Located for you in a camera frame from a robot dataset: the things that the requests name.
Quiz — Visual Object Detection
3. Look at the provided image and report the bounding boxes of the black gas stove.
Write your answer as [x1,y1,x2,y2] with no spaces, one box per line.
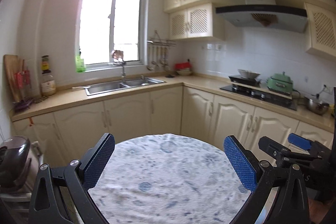
[220,84,297,111]

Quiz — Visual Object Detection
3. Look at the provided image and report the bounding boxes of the dark knife holder rack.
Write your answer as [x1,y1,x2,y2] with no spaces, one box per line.
[14,58,34,113]

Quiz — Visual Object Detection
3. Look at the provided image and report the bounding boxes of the hanging utensil rack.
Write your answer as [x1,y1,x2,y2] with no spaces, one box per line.
[146,30,176,72]

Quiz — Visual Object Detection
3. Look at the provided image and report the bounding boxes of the green dish soap bag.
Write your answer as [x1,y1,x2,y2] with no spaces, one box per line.
[75,51,86,73]

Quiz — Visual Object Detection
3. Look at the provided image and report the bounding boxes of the stainless steel sink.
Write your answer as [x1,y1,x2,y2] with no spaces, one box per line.
[85,76,165,96]

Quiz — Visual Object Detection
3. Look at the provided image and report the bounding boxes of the large jar with label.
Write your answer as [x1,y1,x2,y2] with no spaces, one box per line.
[41,55,56,97]

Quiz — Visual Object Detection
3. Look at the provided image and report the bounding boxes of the green electric cooker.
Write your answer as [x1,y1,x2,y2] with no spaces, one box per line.
[266,72,293,96]

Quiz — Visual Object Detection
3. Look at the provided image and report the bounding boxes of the wooden cutting board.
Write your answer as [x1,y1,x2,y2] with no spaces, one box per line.
[3,55,24,103]

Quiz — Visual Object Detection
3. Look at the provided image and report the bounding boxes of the chrome faucet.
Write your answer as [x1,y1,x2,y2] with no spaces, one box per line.
[111,50,126,83]

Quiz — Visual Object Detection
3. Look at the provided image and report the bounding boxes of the black rice cooker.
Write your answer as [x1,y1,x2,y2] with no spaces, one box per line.
[1,136,31,193]

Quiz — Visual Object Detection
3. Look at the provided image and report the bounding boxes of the grey bowl on stove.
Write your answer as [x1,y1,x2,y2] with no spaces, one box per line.
[238,69,260,80]

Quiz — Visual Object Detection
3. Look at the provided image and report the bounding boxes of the steel mixing bowl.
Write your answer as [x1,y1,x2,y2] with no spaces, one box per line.
[305,96,330,115]

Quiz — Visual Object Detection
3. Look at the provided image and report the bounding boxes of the kitchen window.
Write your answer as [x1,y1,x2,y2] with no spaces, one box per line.
[79,0,141,68]

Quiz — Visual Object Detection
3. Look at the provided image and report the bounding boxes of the red lidded bowl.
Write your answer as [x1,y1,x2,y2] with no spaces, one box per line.
[174,59,193,76]

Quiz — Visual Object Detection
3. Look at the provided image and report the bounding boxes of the range hood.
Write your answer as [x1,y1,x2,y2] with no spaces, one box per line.
[216,0,308,33]

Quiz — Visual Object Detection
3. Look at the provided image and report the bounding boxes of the cream lower cabinets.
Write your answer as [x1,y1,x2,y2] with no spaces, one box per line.
[14,86,333,166]

